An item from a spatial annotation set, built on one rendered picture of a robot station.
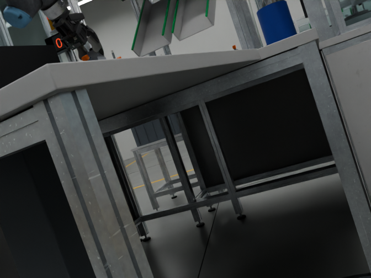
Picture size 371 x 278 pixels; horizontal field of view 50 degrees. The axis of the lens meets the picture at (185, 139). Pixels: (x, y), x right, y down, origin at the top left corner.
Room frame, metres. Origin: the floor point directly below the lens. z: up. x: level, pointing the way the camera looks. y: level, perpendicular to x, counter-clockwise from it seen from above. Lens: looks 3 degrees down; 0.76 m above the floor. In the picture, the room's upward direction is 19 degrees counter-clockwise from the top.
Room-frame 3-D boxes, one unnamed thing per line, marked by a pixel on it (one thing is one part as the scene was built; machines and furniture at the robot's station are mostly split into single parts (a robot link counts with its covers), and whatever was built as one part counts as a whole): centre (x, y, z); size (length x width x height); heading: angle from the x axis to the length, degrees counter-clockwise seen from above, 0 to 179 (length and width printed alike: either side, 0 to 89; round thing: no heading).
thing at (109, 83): (0.95, 0.32, 0.84); 0.90 x 0.70 x 0.03; 59
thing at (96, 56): (1.52, 0.21, 1.07); 0.08 x 0.04 x 0.07; 160
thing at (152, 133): (3.65, 0.08, 0.73); 0.62 x 0.42 x 0.23; 69
